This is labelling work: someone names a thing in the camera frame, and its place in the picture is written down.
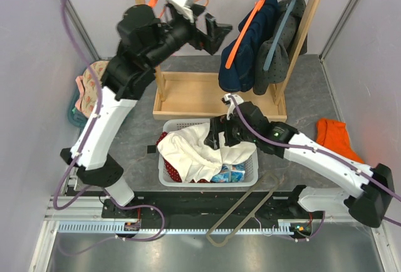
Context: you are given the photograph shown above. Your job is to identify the teal plastic tray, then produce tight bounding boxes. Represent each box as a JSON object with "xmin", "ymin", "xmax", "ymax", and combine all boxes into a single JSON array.
[{"xmin": 67, "ymin": 88, "xmax": 88, "ymax": 129}]

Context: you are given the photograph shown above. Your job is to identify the grey metal hanger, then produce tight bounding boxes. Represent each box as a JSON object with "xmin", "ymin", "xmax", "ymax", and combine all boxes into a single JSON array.
[{"xmin": 205, "ymin": 172, "xmax": 280, "ymax": 248}]

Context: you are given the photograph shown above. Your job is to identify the floral oven mitt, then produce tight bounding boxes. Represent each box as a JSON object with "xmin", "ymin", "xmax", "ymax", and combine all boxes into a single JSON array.
[{"xmin": 75, "ymin": 60, "xmax": 108, "ymax": 118}]

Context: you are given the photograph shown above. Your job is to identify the purple cable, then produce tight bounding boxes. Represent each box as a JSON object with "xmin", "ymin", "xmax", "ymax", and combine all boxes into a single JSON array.
[
  {"xmin": 51, "ymin": 0, "xmax": 166, "ymax": 241},
  {"xmin": 228, "ymin": 95, "xmax": 401, "ymax": 228}
]

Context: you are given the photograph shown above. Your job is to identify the grey dotted garment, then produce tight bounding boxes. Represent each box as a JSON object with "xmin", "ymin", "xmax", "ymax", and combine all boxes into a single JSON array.
[{"xmin": 253, "ymin": 0, "xmax": 306, "ymax": 95}]

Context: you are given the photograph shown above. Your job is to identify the wooden clothes rack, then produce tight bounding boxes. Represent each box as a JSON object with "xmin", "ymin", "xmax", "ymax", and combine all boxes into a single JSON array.
[{"xmin": 153, "ymin": 0, "xmax": 320, "ymax": 122}]

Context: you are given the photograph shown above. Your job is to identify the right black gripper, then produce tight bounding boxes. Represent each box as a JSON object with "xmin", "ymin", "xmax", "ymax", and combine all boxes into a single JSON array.
[{"xmin": 204, "ymin": 113, "xmax": 258, "ymax": 150}]

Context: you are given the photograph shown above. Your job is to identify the dark blue denim garment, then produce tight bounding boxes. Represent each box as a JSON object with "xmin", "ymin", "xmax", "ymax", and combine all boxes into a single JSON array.
[{"xmin": 218, "ymin": 0, "xmax": 278, "ymax": 93}]

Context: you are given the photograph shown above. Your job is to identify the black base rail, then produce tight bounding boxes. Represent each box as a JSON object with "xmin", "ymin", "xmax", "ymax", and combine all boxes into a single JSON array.
[{"xmin": 102, "ymin": 191, "xmax": 323, "ymax": 230}]

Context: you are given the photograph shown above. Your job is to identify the white shirt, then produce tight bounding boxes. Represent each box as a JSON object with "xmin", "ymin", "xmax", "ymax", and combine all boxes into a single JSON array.
[{"xmin": 156, "ymin": 123, "xmax": 256, "ymax": 183}]

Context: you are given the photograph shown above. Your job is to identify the orange cloth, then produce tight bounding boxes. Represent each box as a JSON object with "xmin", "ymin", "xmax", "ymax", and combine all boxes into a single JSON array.
[{"xmin": 316, "ymin": 118, "xmax": 365, "ymax": 164}]

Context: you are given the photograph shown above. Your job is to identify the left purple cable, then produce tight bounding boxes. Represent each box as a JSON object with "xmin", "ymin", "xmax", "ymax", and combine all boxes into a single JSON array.
[{"xmin": 51, "ymin": 0, "xmax": 166, "ymax": 241}]

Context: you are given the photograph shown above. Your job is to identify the red polka dot skirt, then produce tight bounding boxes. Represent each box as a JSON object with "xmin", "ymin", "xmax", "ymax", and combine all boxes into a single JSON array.
[{"xmin": 164, "ymin": 160, "xmax": 215, "ymax": 183}]

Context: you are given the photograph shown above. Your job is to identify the blue floral garment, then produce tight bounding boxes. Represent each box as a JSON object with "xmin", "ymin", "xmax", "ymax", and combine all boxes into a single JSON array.
[{"xmin": 211, "ymin": 163, "xmax": 245, "ymax": 183}]

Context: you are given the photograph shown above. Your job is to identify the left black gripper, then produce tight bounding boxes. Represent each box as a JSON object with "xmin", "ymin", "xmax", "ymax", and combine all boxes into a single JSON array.
[{"xmin": 147, "ymin": 4, "xmax": 232, "ymax": 69}]

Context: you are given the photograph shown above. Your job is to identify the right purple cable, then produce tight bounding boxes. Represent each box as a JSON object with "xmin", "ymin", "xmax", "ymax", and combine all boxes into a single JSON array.
[{"xmin": 228, "ymin": 95, "xmax": 401, "ymax": 228}]

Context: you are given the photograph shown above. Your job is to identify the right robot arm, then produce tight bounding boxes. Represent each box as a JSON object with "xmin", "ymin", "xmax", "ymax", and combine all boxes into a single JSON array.
[{"xmin": 204, "ymin": 95, "xmax": 400, "ymax": 228}]

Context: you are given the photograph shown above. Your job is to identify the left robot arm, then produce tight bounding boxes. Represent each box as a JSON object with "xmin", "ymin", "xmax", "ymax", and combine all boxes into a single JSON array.
[{"xmin": 60, "ymin": 4, "xmax": 232, "ymax": 217}]

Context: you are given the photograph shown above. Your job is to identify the blue grey hanger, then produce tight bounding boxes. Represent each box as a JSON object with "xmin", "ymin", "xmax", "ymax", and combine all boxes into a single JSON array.
[{"xmin": 263, "ymin": 0, "xmax": 296, "ymax": 71}]

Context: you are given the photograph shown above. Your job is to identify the white plastic basket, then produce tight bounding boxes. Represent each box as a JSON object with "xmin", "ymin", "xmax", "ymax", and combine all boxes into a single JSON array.
[{"xmin": 158, "ymin": 118, "xmax": 259, "ymax": 189}]

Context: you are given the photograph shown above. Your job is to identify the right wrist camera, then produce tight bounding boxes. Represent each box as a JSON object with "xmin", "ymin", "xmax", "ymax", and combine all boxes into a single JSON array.
[{"xmin": 222, "ymin": 93, "xmax": 244, "ymax": 120}]

